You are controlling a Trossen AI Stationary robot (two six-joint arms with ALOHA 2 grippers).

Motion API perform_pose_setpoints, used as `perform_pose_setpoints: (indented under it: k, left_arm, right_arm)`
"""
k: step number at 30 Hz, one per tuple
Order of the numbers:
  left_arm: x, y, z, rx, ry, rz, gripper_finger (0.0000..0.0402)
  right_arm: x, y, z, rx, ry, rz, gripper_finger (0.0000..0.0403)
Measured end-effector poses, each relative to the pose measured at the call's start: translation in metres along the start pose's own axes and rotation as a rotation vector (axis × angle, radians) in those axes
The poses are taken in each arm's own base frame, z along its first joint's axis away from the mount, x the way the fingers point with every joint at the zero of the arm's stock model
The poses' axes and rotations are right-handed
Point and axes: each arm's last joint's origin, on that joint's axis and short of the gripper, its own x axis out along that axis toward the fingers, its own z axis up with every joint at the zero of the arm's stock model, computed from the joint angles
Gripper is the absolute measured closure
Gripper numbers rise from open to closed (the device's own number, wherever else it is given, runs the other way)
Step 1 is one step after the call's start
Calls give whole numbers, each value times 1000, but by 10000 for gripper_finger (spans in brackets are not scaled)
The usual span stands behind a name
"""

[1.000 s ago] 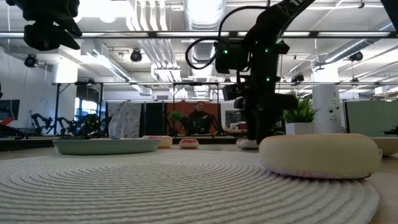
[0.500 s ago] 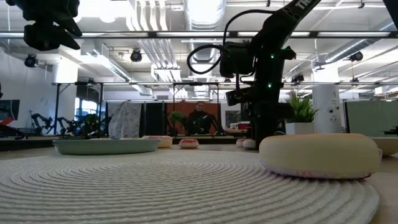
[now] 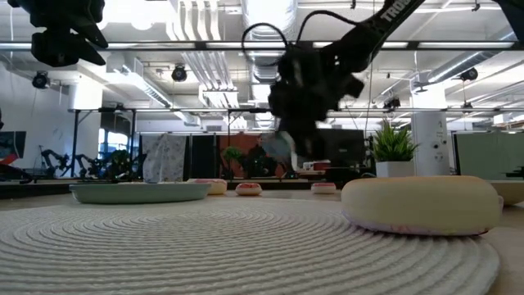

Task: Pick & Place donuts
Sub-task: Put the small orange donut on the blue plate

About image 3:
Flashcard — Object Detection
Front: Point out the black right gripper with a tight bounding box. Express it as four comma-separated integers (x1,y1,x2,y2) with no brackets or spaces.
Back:
261,39,366,165

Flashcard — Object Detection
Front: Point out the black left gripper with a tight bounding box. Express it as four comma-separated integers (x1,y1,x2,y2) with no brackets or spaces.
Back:
7,0,110,69

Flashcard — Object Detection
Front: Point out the pink frosted donut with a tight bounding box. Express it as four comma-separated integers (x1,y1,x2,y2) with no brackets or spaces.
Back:
195,178,228,196
235,182,264,197
310,182,337,195

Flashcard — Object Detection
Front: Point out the lavender iced tan donut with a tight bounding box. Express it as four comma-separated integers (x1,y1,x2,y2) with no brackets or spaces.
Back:
341,175,504,237

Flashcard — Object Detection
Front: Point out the black computer monitor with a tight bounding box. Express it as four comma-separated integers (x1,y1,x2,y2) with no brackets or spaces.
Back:
323,129,368,166

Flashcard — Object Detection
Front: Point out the person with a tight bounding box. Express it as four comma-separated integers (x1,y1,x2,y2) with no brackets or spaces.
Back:
244,143,278,179

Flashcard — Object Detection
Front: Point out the orange-brown partition board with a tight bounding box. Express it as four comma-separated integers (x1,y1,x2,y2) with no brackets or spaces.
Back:
219,134,287,179

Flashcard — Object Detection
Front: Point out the small green bushy plant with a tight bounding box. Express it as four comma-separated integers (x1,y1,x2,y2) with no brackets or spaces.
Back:
222,146,245,178

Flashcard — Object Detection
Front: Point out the green plant white pot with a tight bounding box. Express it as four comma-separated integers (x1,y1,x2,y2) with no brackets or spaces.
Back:
369,120,419,179

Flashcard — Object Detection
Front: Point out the black partition panel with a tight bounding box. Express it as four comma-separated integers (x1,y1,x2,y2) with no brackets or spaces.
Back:
190,134,220,181

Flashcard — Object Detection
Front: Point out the white round column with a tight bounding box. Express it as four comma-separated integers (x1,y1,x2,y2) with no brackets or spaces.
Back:
410,81,452,178

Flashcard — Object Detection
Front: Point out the overhead black light bar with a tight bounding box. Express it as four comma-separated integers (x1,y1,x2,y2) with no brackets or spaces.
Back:
0,39,524,52

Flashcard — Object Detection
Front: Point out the white patterned curtain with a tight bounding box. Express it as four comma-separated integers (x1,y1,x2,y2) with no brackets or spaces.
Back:
142,134,187,184

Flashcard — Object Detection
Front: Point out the white round woven placemat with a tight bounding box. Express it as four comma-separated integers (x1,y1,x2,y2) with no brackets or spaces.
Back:
0,196,501,295

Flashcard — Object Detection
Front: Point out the teal round plate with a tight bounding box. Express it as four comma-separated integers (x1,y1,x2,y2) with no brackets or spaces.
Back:
68,181,213,205

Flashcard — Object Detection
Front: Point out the grey office partition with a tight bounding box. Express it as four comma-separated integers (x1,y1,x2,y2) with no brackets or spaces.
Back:
452,130,524,181

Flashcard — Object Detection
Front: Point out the beige round plate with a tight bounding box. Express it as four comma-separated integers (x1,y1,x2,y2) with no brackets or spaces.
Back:
489,179,524,207

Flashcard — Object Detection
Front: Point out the black background workstation frame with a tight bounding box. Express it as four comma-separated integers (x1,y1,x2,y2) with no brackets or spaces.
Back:
67,106,524,182

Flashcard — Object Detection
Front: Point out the silver ceiling ventilation duct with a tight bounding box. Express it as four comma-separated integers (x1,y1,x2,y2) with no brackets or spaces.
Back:
240,0,299,85

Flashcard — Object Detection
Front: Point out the dark wall screen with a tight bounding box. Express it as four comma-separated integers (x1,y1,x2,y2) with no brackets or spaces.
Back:
0,130,27,165

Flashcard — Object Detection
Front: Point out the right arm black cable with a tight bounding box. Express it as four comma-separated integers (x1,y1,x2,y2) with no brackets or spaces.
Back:
240,9,364,69

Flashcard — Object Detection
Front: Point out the black aluminium rig frame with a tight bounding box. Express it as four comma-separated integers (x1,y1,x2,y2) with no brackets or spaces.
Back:
0,178,343,201

